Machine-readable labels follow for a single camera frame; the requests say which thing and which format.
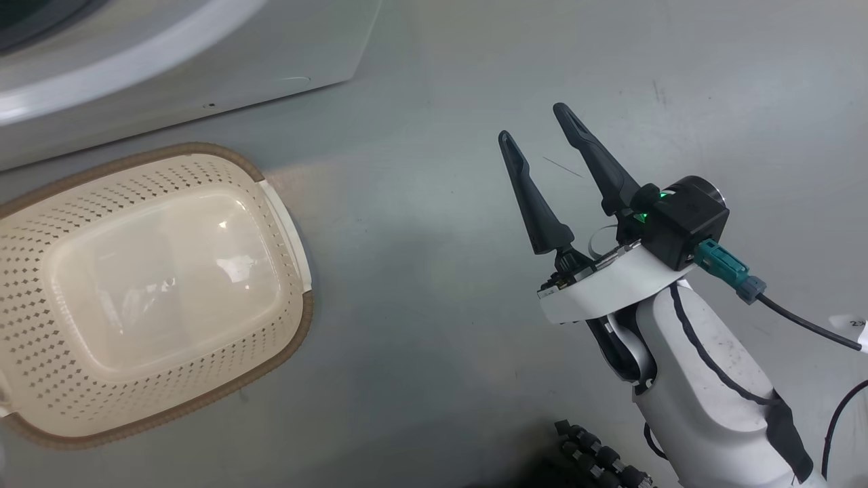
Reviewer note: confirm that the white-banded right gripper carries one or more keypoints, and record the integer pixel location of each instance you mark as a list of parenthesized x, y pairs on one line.
[(610, 288)]

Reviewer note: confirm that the white front-load washing machine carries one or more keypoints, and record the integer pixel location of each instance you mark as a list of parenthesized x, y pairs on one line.
[(203, 74)]

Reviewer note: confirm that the cream perforated laundry basket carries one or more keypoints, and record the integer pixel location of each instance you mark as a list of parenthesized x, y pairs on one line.
[(156, 285)]

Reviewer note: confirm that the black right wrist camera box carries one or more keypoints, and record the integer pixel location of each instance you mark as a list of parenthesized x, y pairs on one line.
[(685, 220)]

